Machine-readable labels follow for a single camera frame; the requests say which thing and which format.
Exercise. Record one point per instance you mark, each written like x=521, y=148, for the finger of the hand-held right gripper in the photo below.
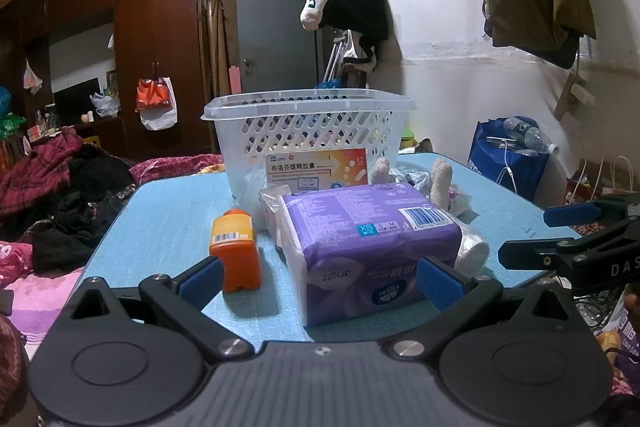
x=567, y=214
x=530, y=254

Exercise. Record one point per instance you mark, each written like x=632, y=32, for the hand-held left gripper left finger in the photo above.
x=201, y=281

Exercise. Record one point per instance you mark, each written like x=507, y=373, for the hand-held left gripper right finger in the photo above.
x=439, y=283

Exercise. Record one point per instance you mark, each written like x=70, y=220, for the orange bottle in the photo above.
x=235, y=252

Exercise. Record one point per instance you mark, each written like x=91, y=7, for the white bag roll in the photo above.
x=472, y=249

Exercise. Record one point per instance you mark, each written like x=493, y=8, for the purple tissue pack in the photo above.
x=370, y=247

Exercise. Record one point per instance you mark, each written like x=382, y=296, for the beige plush toy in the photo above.
x=382, y=172
x=441, y=184

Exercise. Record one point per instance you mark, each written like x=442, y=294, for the clear plastic packet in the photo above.
x=270, y=209

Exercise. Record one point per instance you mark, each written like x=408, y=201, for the orange white medicine box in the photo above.
x=316, y=171

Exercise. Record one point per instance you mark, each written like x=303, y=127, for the white plastic basket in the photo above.
x=310, y=127

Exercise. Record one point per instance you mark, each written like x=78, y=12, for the purple printed package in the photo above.
x=625, y=337

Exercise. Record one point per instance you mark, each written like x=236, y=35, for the blue shopping bag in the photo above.
x=505, y=167

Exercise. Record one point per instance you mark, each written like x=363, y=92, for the clear plastic water bottle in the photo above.
x=530, y=136

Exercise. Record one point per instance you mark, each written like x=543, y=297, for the pink yellow blanket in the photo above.
x=175, y=167

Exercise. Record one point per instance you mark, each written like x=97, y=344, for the white power strip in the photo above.
x=582, y=94

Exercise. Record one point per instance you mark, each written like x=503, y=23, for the pile of black clothes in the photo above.
x=80, y=212

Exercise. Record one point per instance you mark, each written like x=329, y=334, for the green container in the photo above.
x=409, y=141

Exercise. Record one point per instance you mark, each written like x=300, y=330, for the orange plastic bag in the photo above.
x=154, y=96

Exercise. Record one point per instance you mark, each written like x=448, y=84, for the maroon plaid clothing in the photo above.
x=45, y=167

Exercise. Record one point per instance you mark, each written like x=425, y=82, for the crumpled white plastic bag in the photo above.
x=105, y=104

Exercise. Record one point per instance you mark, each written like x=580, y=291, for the pink board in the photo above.
x=233, y=81

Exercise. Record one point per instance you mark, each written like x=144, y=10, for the black television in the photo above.
x=75, y=99

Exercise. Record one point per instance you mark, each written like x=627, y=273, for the blue plastic bag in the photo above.
x=330, y=83

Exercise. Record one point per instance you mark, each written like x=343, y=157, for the brown wooden wardrobe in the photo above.
x=160, y=42

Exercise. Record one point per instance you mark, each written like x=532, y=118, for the metal folding rack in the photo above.
x=335, y=57

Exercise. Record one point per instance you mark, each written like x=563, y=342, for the wooden sticks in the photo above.
x=217, y=32

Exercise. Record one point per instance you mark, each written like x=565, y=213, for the grey door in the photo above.
x=277, y=32

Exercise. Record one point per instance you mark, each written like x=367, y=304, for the small white red bag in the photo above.
x=31, y=79

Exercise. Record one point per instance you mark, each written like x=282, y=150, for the large blue plastic bags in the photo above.
x=4, y=102

